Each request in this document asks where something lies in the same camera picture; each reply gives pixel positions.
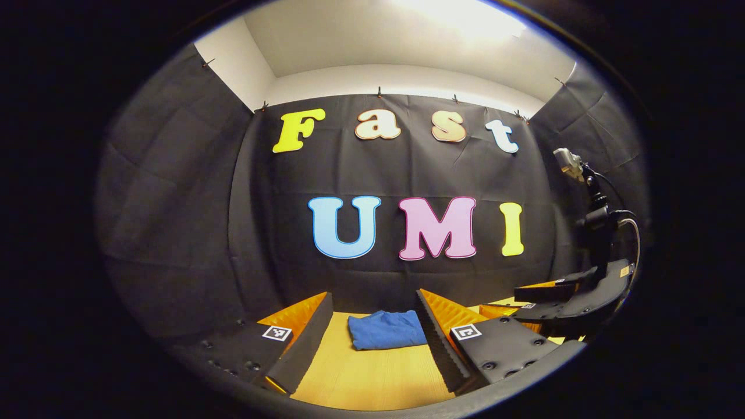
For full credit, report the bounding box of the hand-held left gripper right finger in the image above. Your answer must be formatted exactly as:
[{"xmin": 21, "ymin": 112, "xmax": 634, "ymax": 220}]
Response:
[{"xmin": 416, "ymin": 288, "xmax": 562, "ymax": 396}]

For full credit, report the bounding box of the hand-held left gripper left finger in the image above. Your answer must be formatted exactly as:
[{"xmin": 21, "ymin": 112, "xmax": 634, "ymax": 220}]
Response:
[{"xmin": 175, "ymin": 292, "xmax": 334, "ymax": 396}]

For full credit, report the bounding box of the blue button-up shirt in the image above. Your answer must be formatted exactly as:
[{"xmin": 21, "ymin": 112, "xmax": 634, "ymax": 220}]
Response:
[{"xmin": 348, "ymin": 310, "xmax": 429, "ymax": 351}]

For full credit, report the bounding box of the black backdrop cloth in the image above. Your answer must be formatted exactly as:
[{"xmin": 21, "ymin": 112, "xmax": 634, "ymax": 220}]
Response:
[{"xmin": 96, "ymin": 44, "xmax": 650, "ymax": 350}]

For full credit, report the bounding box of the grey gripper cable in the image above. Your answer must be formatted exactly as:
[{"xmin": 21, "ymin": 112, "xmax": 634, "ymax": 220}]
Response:
[{"xmin": 611, "ymin": 211, "xmax": 643, "ymax": 280}]

